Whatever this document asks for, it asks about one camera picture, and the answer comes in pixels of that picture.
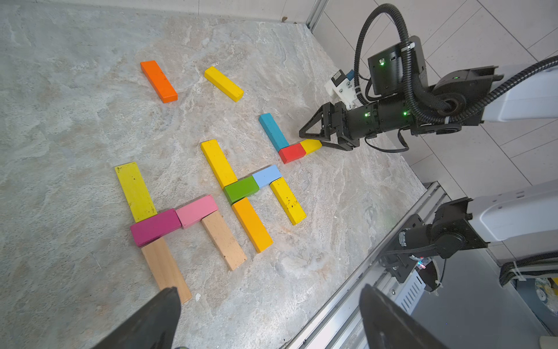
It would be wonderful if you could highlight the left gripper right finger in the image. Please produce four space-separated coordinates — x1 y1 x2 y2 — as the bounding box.
359 284 446 349

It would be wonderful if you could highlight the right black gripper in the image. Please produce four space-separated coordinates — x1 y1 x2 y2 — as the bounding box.
299 98 415 151

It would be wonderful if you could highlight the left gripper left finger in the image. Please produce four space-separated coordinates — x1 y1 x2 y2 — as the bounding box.
94 286 181 348

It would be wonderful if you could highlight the yellow block small horizontal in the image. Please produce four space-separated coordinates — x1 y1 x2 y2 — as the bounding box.
300 139 323 154

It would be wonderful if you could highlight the red block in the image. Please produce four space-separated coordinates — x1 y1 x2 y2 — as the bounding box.
278 143 307 164

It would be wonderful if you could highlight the tan wooden block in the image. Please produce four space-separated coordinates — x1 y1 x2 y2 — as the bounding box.
201 211 247 270
141 238 192 304

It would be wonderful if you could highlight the teal block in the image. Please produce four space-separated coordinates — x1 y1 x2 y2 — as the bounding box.
259 113 289 152

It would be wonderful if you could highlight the light blue block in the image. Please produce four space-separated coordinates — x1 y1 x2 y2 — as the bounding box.
252 165 282 188

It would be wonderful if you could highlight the yellow block short vertical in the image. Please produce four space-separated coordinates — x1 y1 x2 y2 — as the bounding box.
270 177 307 225

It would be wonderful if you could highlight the magenta block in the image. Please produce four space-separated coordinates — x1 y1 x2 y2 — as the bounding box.
130 209 182 247

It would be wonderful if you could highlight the green block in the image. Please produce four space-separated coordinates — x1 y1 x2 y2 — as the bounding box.
223 176 260 205

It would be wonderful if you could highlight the pink block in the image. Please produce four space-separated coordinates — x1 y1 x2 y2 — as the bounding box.
176 195 218 229

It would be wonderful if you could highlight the yellow block diagonal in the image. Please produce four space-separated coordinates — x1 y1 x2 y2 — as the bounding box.
204 66 244 103

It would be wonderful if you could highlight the orange block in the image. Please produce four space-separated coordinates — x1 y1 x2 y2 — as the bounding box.
140 60 178 103
232 198 273 253

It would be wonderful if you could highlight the orange block top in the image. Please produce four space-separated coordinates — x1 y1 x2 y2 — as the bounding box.
140 60 178 103

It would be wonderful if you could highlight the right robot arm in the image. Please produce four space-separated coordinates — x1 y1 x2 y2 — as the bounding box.
299 57 557 259

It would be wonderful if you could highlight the right circuit board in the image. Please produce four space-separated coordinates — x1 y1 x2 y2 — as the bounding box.
416 257 446 293

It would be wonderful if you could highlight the aluminium rail frame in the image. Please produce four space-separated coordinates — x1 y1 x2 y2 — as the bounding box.
284 182 449 348

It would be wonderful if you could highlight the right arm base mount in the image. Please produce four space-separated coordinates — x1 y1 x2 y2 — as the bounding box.
379 214 440 284

